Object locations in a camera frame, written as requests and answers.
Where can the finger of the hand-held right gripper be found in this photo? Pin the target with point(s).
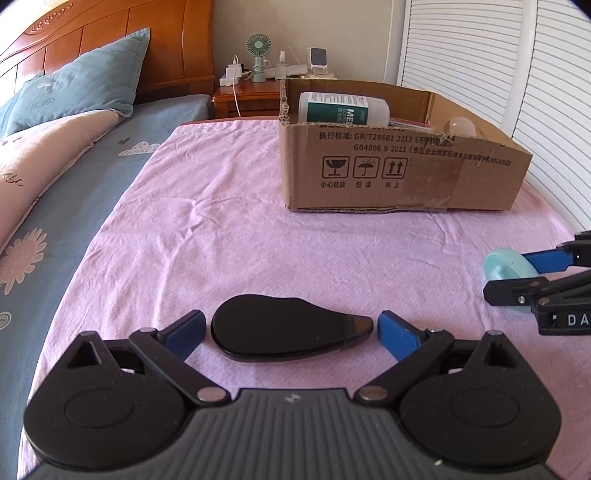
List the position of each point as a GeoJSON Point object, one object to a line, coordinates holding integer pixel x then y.
{"type": "Point", "coordinates": [547, 261]}
{"type": "Point", "coordinates": [512, 293]}

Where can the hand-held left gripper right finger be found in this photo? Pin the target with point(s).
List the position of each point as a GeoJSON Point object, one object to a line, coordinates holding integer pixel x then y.
{"type": "Point", "coordinates": [397, 337]}

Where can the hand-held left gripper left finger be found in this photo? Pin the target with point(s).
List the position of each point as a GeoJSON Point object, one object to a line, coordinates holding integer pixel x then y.
{"type": "Point", "coordinates": [184, 334]}

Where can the mint green round case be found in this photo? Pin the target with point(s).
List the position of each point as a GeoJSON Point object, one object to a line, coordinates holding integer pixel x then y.
{"type": "Point", "coordinates": [503, 265]}

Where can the black teardrop-shaped case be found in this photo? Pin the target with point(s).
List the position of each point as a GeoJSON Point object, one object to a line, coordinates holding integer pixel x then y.
{"type": "Point", "coordinates": [277, 327]}

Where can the brown cardboard box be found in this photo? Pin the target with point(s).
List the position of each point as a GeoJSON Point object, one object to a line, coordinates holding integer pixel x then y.
{"type": "Point", "coordinates": [392, 184]}

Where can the pink card case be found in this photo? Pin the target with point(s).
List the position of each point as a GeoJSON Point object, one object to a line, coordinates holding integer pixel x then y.
{"type": "Point", "coordinates": [411, 122]}

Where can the translucent white plastic bottle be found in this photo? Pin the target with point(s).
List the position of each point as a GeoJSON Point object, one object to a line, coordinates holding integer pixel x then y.
{"type": "Point", "coordinates": [323, 108]}

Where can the pink blanket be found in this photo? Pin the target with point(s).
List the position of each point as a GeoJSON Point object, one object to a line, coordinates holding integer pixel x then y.
{"type": "Point", "coordinates": [231, 230]}

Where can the white louvred wardrobe door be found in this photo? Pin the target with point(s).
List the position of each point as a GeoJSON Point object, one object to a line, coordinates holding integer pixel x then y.
{"type": "Point", "coordinates": [558, 115]}
{"type": "Point", "coordinates": [461, 46]}

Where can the clear plastic jar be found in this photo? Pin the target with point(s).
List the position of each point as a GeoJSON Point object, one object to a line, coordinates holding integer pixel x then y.
{"type": "Point", "coordinates": [461, 127]}

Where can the pink floral quilt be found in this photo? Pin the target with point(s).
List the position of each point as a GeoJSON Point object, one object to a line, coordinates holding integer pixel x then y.
{"type": "Point", "coordinates": [37, 157]}

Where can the wooden nightstand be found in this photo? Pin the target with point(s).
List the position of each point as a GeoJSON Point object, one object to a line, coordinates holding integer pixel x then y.
{"type": "Point", "coordinates": [249, 99]}

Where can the white power strip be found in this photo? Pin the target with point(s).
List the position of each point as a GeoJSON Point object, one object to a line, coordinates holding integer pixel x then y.
{"type": "Point", "coordinates": [228, 81]}

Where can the white charger plug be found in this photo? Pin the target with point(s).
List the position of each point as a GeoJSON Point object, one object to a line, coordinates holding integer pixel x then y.
{"type": "Point", "coordinates": [234, 68]}

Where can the blue pillow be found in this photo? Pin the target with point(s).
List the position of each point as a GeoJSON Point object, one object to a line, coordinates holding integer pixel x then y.
{"type": "Point", "coordinates": [83, 78]}

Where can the clear spray bottle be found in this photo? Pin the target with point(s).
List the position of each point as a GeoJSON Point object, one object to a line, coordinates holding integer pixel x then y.
{"type": "Point", "coordinates": [282, 67]}

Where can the white router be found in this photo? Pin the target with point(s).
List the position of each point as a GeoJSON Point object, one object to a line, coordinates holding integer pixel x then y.
{"type": "Point", "coordinates": [295, 69]}

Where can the white smart display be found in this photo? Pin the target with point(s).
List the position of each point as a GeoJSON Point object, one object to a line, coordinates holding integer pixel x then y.
{"type": "Point", "coordinates": [317, 57]}

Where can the wooden headboard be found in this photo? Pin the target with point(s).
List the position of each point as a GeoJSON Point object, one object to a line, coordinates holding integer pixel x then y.
{"type": "Point", "coordinates": [184, 41]}

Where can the green desk fan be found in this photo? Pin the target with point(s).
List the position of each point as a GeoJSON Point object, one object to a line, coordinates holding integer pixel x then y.
{"type": "Point", "coordinates": [258, 46]}

